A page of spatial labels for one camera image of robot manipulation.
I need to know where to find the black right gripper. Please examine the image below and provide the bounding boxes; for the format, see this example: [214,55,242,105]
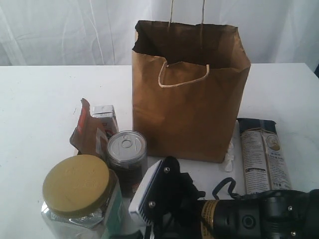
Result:
[145,156,205,239]

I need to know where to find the white crumpled lump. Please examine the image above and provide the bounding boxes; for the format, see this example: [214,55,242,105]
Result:
[225,153,235,162]
[222,160,233,172]

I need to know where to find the white paper bits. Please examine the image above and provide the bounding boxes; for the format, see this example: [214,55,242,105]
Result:
[227,141,234,154]

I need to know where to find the white blue milk carton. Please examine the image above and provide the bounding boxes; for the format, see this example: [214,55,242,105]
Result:
[92,105,119,138]

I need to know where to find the white crumpled lump lower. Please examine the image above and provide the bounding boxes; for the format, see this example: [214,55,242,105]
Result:
[222,160,233,172]

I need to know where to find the white crumpled lump middle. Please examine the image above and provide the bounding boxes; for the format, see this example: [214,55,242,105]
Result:
[225,153,235,162]

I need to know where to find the silver pull-tab can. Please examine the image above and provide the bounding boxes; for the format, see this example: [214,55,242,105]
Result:
[107,130,148,198]

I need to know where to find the brown paper bag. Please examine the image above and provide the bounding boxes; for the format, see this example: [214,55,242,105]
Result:
[132,20,251,163]

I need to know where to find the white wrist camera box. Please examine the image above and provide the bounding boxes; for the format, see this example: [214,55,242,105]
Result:
[128,160,162,226]

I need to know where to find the brown snack pouch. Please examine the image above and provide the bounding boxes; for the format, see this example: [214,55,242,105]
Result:
[70,98,108,163]

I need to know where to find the black cable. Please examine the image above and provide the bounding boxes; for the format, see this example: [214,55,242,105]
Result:
[212,177,240,200]

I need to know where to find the clear jar yellow lid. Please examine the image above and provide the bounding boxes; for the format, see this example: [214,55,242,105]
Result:
[41,154,124,239]

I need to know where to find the long spaghetti packet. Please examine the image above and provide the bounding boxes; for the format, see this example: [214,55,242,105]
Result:
[237,118,292,194]

